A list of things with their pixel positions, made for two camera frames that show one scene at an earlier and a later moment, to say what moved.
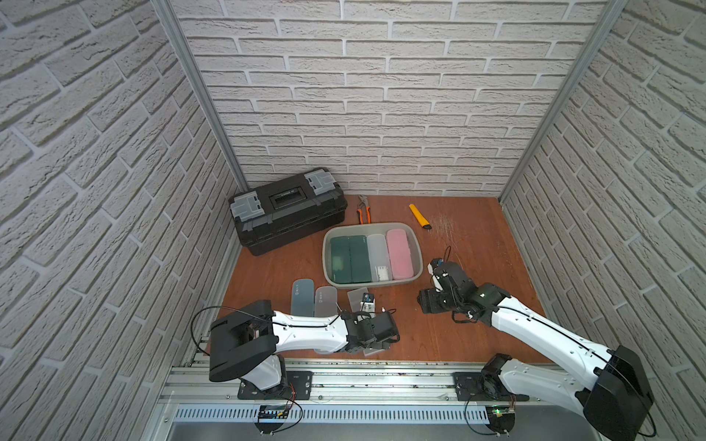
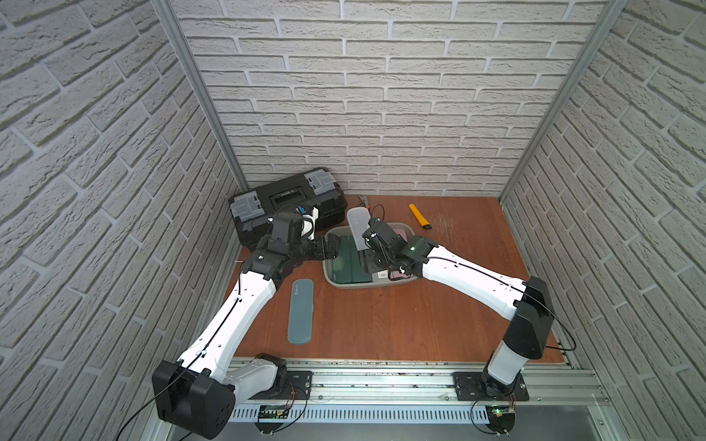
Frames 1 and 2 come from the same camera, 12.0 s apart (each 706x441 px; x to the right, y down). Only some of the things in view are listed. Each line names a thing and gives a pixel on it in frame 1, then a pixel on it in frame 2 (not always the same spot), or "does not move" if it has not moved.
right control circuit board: [501, 418] does not move
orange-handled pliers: [364, 203] does not move
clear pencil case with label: [325, 299] to [358, 219]
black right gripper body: [437, 301] to [373, 264]
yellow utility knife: [421, 219] does not move
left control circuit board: [273, 412] does not move
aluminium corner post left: [167, 9] does not move
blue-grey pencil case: [302, 298] does not move
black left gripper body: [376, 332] to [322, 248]
